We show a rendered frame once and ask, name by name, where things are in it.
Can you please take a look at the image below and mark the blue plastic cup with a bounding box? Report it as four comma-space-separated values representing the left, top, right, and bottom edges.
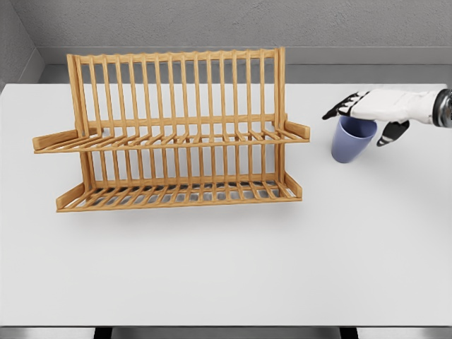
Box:
331, 115, 379, 165

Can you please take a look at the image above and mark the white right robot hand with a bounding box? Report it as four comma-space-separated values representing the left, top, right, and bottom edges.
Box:
321, 88, 416, 148

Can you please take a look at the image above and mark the wooden two-tier dish rack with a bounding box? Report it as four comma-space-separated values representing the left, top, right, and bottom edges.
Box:
32, 47, 311, 213

